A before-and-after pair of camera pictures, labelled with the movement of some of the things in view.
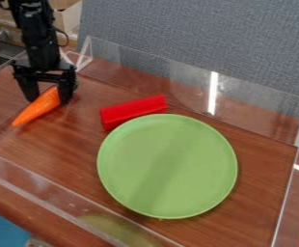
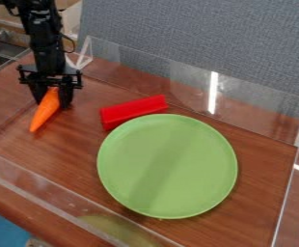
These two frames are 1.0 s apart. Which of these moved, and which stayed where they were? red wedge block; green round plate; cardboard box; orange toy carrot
Moved: orange toy carrot
Stayed: cardboard box; green round plate; red wedge block
